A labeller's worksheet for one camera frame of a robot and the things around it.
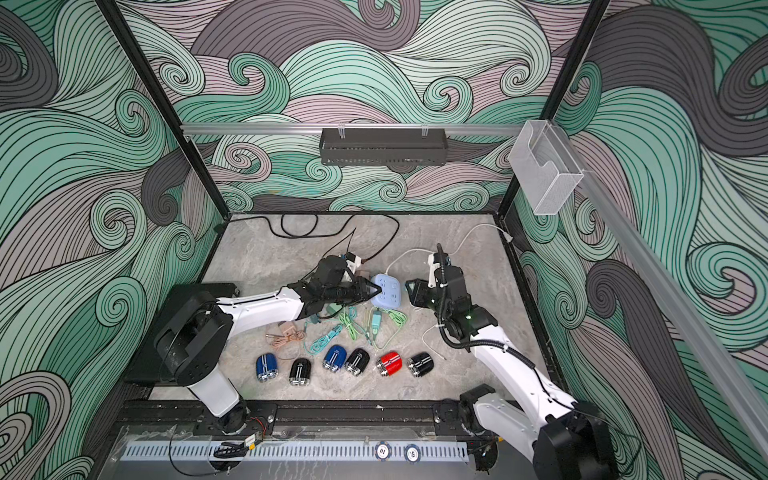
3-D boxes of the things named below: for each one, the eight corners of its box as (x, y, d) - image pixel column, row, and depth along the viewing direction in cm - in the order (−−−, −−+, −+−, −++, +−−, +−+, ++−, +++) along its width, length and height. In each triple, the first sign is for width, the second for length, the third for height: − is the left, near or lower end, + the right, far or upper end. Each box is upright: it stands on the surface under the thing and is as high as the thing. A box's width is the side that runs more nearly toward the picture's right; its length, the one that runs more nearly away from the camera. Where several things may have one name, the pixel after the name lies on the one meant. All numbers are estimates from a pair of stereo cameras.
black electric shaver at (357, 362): (343, 367, 83) (343, 364, 81) (358, 348, 86) (357, 345, 84) (358, 379, 81) (358, 376, 79) (373, 359, 84) (372, 356, 82)
